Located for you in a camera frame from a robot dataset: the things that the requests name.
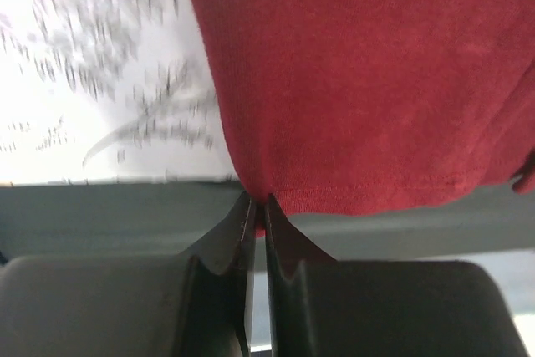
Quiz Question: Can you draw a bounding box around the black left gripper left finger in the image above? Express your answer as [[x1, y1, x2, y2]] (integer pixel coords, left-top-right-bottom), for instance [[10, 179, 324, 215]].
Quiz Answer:
[[1, 194, 257, 356]]

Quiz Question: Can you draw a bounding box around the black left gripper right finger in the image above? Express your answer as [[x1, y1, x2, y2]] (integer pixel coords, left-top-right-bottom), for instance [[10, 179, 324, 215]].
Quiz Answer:
[[264, 197, 527, 357]]

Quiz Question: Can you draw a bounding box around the dark red t-shirt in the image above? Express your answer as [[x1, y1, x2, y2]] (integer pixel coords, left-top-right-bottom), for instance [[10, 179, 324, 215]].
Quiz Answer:
[[192, 0, 534, 215]]

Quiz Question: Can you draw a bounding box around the floral patterned table mat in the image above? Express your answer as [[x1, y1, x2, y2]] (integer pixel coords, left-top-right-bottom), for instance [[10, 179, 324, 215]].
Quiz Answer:
[[1, 0, 236, 186]]

